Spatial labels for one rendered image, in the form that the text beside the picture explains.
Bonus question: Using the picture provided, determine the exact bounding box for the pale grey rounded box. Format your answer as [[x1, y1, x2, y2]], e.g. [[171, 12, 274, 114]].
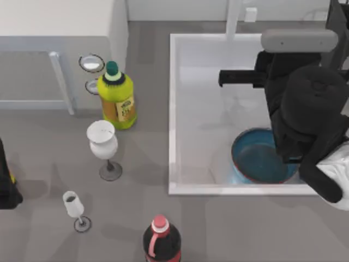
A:
[[260, 28, 339, 53]]

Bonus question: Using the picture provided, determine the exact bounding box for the tall white tap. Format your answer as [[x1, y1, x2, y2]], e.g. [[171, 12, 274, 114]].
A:
[[225, 0, 240, 42]]

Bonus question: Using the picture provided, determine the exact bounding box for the blue bowl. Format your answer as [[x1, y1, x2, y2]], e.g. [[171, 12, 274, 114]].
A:
[[231, 127, 301, 185]]

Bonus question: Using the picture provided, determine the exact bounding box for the white sink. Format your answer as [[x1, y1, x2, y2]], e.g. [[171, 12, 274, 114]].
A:
[[168, 33, 349, 197]]

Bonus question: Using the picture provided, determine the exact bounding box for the green bottle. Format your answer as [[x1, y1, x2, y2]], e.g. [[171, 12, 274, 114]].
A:
[[97, 60, 138, 131]]

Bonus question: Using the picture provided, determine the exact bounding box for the large white goblet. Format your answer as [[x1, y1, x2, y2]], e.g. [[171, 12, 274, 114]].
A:
[[86, 120, 123, 182]]

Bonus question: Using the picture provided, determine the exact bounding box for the dark bottle with pink cap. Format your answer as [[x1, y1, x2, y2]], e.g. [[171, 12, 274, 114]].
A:
[[142, 214, 183, 262]]

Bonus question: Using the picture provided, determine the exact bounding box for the pale microwave oven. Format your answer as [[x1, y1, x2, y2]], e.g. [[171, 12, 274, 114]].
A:
[[0, 0, 129, 116]]

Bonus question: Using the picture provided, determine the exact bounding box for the small white goblet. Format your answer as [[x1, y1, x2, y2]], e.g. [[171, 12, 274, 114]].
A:
[[62, 190, 93, 234]]

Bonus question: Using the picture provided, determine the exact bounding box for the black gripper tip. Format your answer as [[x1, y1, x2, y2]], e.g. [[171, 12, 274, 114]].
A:
[[0, 137, 23, 211]]

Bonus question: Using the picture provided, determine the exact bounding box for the white wall plate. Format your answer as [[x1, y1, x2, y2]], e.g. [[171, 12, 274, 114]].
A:
[[244, 7, 257, 23]]

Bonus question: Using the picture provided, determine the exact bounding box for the black metal frame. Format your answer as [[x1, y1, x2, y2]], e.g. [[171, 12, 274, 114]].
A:
[[325, 0, 349, 72]]

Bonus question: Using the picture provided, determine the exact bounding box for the pale microwave door handle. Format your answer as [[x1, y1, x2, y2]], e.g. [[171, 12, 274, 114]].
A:
[[49, 51, 75, 116]]

